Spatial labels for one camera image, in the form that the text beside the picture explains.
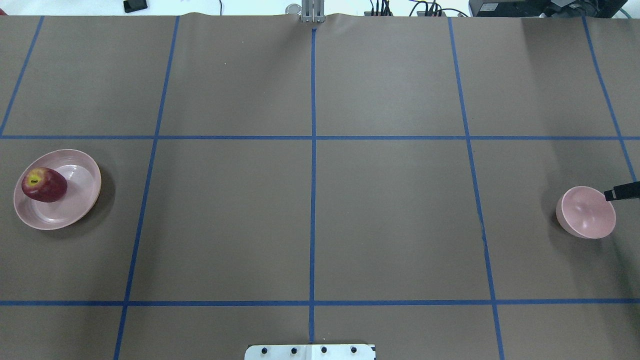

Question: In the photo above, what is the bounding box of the aluminium frame post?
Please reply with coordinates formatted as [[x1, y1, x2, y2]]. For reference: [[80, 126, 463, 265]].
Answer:
[[299, 0, 326, 24]]

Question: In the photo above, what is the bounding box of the black usb hub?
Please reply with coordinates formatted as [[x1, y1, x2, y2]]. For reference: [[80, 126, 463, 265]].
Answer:
[[364, 0, 394, 17], [410, 0, 446, 18]]

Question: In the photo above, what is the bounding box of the pink bowl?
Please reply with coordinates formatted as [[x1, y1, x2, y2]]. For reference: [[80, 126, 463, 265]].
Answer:
[[555, 186, 617, 240]]

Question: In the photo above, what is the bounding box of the red apple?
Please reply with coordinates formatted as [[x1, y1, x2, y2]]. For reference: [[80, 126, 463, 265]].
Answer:
[[20, 167, 68, 203]]

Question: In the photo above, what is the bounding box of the upper black usb hub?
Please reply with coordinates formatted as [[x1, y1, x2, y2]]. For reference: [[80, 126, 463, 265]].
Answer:
[[364, 0, 394, 17]]

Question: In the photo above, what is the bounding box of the lower black usb hub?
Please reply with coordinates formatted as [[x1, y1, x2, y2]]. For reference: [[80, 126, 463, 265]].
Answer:
[[410, 0, 446, 18]]

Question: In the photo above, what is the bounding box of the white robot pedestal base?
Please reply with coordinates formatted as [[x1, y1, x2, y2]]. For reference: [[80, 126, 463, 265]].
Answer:
[[244, 343, 377, 360]]

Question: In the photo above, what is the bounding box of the pink plate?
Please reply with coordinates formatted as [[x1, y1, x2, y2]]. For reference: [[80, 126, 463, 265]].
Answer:
[[13, 149, 102, 231]]

